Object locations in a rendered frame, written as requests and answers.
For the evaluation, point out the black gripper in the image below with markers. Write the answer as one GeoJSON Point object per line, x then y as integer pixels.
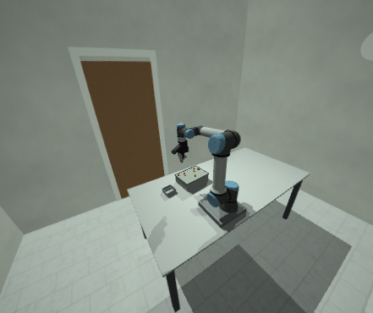
{"type": "Point", "coordinates": [183, 150]}

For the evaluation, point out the grey tool case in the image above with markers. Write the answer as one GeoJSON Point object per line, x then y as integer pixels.
{"type": "Point", "coordinates": [191, 179]}

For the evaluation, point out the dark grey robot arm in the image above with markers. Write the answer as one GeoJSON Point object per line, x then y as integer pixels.
{"type": "Point", "coordinates": [219, 146]}

